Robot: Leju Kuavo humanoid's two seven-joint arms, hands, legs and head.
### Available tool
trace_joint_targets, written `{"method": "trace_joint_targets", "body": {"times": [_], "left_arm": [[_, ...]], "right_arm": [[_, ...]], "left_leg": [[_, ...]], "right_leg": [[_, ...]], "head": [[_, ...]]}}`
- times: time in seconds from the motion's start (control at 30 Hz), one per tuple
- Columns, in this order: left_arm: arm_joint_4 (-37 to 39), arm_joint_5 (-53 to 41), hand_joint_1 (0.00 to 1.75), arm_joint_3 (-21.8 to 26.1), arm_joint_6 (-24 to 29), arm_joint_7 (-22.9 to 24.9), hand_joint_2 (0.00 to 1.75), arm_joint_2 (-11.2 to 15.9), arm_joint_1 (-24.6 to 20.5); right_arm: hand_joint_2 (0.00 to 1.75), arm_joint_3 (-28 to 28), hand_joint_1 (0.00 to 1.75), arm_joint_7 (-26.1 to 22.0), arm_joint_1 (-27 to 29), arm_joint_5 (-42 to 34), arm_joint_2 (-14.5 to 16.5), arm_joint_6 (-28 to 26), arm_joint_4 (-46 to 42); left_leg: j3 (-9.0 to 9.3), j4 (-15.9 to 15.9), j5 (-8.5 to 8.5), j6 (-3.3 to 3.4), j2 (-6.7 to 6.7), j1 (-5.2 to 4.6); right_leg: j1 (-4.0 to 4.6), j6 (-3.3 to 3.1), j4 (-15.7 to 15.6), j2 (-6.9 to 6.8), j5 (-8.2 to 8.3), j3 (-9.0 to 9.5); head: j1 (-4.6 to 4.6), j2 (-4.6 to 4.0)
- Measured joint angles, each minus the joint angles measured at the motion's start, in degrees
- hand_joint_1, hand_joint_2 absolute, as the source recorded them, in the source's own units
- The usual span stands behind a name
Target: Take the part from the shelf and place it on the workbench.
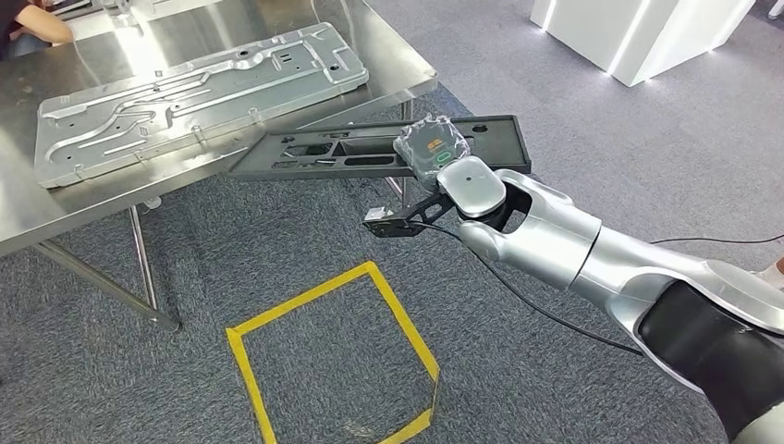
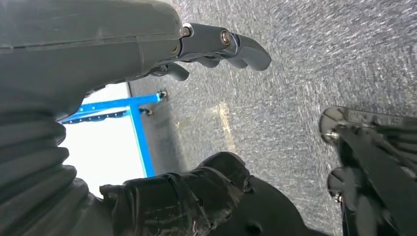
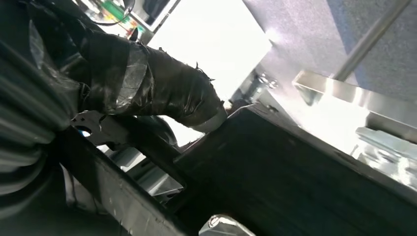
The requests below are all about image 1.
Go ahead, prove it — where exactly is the black floor cable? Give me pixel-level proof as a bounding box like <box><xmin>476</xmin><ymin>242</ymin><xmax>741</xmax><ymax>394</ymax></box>
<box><xmin>649</xmin><ymin>232</ymin><xmax>784</xmax><ymax>246</ymax></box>

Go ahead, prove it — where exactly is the stamped sheet metal panel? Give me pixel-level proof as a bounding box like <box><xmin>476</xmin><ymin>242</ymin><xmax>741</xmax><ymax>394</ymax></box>
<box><xmin>33</xmin><ymin>22</ymin><xmax>371</xmax><ymax>190</ymax></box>

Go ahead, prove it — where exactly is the black plastic frame part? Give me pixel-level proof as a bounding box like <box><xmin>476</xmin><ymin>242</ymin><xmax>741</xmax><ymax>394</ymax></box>
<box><xmin>227</xmin><ymin>115</ymin><xmax>533</xmax><ymax>182</ymax></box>

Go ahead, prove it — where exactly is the white display block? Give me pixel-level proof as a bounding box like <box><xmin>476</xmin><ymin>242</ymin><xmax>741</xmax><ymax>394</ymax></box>
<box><xmin>529</xmin><ymin>0</ymin><xmax>757</xmax><ymax>88</ymax></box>

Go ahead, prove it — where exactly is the yellow floor tape square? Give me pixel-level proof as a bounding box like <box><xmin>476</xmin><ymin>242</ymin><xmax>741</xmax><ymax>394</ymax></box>
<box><xmin>225</xmin><ymin>261</ymin><xmax>441</xmax><ymax>444</ymax></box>

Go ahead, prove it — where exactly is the stainless steel workbench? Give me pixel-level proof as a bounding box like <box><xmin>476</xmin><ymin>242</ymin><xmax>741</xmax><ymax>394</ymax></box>
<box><xmin>0</xmin><ymin>0</ymin><xmax>439</xmax><ymax>333</ymax></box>

